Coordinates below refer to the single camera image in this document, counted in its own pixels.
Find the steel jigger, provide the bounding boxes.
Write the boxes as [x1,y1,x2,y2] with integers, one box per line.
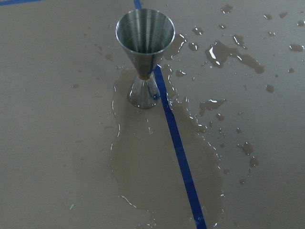
[115,9,175,109]

